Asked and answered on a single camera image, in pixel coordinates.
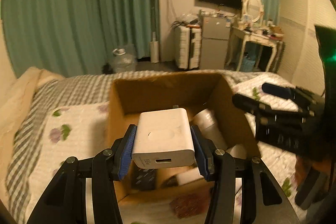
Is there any light blue earbuds case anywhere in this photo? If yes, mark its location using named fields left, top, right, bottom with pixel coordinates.
left=226, top=144, right=247, bottom=160

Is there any clear water jug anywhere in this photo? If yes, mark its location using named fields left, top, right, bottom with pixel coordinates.
left=112, top=43, right=137, bottom=73

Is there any person's right hand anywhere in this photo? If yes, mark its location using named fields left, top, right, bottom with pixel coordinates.
left=294, top=156, right=335, bottom=210

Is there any white flat mop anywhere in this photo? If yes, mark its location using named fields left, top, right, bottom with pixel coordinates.
left=150, top=0, right=159, bottom=64

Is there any white louvered wardrobe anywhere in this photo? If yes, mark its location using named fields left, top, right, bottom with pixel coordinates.
left=277, top=0, right=335, bottom=95

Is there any white wall charger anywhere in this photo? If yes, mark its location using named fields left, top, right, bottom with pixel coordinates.
left=131, top=108, right=195, bottom=169

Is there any white floral quilt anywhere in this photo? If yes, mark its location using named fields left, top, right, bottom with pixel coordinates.
left=25, top=73, right=307, bottom=223

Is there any white round jar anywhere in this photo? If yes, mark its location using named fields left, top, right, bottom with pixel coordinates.
left=193, top=109, right=228, bottom=151

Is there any open cardboard box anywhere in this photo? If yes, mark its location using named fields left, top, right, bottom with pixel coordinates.
left=106, top=71, right=260, bottom=203

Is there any black remote control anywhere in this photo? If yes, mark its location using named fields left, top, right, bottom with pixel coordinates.
left=131, top=163, right=157, bottom=191

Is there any dark suitcase by wardrobe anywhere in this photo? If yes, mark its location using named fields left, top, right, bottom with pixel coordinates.
left=269, top=41, right=285, bottom=73

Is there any white rectangular power adapter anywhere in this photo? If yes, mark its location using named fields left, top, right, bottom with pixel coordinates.
left=175, top=167, right=204, bottom=186

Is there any blue laundry basket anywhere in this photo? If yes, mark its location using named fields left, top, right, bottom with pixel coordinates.
left=237, top=56, right=256, bottom=72

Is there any silver mini fridge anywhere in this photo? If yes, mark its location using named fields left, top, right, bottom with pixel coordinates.
left=199, top=16, right=230, bottom=69

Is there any oval vanity mirror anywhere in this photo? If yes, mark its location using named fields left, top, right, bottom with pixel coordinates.
left=243, top=0, right=264, bottom=23

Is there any white dressing table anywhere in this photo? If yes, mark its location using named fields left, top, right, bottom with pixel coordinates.
left=225, top=25, right=284, bottom=72

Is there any green window curtain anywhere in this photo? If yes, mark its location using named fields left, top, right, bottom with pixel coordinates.
left=1, top=0, right=159, bottom=77

